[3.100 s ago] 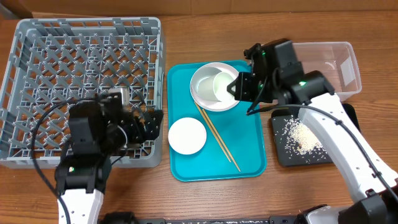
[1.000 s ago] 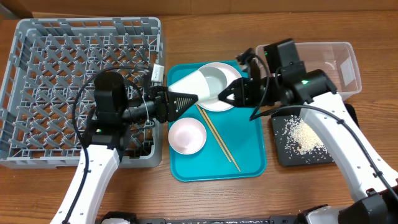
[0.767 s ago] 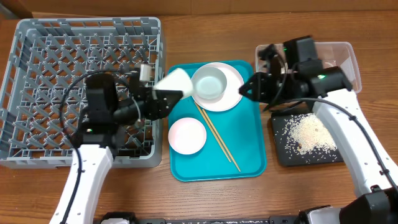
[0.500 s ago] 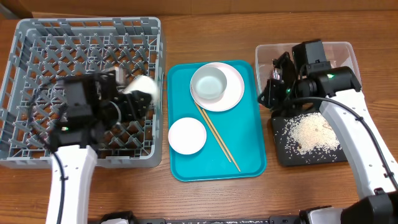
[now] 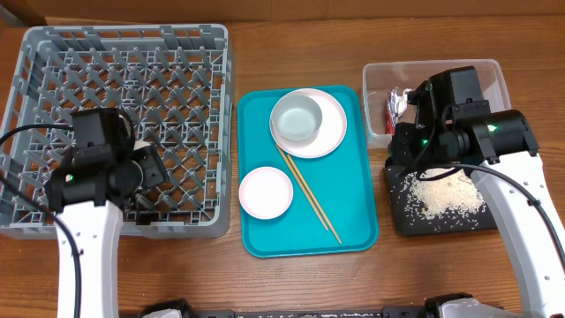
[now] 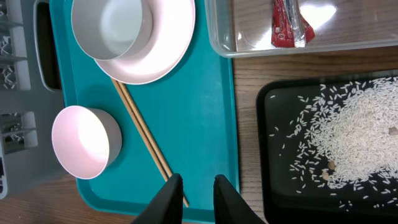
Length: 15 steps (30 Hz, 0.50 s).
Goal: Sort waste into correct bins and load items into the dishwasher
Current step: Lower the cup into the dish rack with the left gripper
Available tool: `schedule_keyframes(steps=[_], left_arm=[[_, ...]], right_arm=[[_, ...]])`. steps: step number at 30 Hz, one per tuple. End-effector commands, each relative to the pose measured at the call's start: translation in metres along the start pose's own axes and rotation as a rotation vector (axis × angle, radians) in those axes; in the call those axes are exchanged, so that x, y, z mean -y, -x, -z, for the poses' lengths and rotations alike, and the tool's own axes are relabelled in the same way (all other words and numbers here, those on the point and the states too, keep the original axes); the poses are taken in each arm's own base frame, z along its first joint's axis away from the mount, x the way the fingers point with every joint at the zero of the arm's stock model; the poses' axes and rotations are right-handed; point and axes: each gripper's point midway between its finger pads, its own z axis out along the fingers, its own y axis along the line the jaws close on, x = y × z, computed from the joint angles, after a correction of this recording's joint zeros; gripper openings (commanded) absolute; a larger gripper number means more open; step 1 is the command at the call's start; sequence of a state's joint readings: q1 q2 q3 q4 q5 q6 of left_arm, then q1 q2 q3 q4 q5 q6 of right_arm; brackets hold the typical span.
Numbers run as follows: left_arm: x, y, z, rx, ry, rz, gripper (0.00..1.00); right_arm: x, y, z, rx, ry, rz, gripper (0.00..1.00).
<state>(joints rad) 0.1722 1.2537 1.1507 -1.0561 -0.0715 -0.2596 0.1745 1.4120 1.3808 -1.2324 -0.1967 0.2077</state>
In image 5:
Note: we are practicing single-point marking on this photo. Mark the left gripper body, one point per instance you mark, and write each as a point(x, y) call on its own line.
point(153, 170)

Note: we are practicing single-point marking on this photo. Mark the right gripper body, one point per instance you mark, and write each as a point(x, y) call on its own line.
point(404, 144)

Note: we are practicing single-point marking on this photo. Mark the small white cup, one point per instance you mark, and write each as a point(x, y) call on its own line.
point(140, 146)

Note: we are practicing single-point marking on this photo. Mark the red snack wrapper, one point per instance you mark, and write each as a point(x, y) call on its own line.
point(396, 105)

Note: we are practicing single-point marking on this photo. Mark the white rice pile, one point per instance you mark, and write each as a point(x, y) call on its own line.
point(446, 196)

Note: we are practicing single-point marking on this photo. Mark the small pink-white bowl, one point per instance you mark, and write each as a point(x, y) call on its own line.
point(265, 193)

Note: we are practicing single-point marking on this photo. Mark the grey-green bowl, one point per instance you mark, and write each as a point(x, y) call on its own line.
point(296, 118)

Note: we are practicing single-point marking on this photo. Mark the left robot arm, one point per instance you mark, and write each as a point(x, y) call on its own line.
point(87, 192)

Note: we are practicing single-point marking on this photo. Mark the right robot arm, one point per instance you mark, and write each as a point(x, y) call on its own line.
point(455, 130)

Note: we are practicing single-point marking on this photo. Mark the grey dishwasher rack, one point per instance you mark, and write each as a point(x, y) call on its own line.
point(176, 84)

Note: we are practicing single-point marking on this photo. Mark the black tray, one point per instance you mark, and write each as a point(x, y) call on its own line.
point(397, 221)

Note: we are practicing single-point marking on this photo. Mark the teal serving tray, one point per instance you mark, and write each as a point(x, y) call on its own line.
point(341, 181)

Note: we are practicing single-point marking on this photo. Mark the clear plastic bin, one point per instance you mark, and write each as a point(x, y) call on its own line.
point(380, 79)

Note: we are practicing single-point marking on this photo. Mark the large white plate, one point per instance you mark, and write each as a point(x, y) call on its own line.
point(330, 134)

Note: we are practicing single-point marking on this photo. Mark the lower wooden chopstick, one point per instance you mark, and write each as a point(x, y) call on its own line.
point(314, 199)

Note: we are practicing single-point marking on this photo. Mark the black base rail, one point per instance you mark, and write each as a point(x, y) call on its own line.
point(451, 305)

